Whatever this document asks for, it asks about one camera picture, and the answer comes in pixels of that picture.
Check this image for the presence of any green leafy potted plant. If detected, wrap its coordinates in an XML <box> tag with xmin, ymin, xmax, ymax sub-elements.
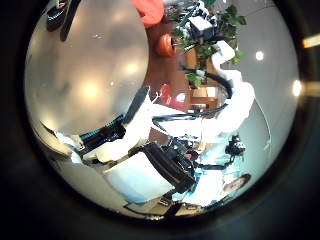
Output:
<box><xmin>171</xmin><ymin>0</ymin><xmax>248</xmax><ymax>88</ymax></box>

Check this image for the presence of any orange round pouf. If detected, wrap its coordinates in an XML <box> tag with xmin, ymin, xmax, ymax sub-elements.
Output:
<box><xmin>154</xmin><ymin>33</ymin><xmax>177</xmax><ymax>58</ymax></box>

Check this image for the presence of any orange sofa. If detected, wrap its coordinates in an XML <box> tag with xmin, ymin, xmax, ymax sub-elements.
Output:
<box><xmin>130</xmin><ymin>0</ymin><xmax>166</xmax><ymax>28</ymax></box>

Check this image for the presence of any wooden cabinet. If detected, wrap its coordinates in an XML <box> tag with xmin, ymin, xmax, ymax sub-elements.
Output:
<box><xmin>184</xmin><ymin>49</ymin><xmax>223</xmax><ymax>113</ymax></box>

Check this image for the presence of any red bag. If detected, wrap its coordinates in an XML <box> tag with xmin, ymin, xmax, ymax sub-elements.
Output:
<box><xmin>159</xmin><ymin>83</ymin><xmax>186</xmax><ymax>112</ymax></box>

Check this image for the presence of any person with dark hair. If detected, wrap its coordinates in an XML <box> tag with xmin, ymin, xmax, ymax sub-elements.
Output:
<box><xmin>222</xmin><ymin>173</ymin><xmax>253</xmax><ymax>195</ymax></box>

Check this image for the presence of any black bar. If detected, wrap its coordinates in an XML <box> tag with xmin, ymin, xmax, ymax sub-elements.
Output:
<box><xmin>59</xmin><ymin>0</ymin><xmax>83</xmax><ymax>43</ymax></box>

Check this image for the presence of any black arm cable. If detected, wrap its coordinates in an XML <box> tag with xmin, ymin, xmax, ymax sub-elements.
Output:
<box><xmin>151</xmin><ymin>63</ymin><xmax>234</xmax><ymax>134</ymax></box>

